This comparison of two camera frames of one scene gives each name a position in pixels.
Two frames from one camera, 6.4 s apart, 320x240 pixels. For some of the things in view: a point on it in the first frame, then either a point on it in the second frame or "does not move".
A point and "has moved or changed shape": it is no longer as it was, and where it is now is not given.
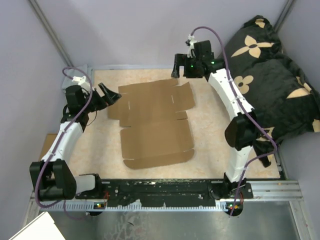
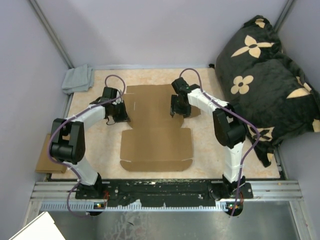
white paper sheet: x=42 y=228 does not move
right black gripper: x=182 y=60 -> x=185 y=113
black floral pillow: x=282 y=96 does not move
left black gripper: x=108 y=98 -> x=124 y=117
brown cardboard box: x=155 y=135 has moved or changed shape
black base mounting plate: x=163 y=192 does not move
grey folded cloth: x=77 y=73 does not move
